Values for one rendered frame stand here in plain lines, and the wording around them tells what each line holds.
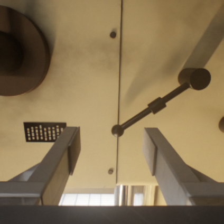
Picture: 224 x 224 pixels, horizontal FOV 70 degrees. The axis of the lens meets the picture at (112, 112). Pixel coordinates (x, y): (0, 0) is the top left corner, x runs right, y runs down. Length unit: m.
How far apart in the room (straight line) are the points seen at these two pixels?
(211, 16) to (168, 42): 0.08
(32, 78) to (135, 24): 0.20
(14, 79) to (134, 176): 0.31
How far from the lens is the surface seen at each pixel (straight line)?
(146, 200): 0.84
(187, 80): 0.30
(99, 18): 0.32
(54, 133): 0.35
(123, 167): 0.38
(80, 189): 1.31
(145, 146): 0.16
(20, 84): 0.33
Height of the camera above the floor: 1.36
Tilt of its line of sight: 1 degrees down
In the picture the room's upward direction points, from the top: 89 degrees counter-clockwise
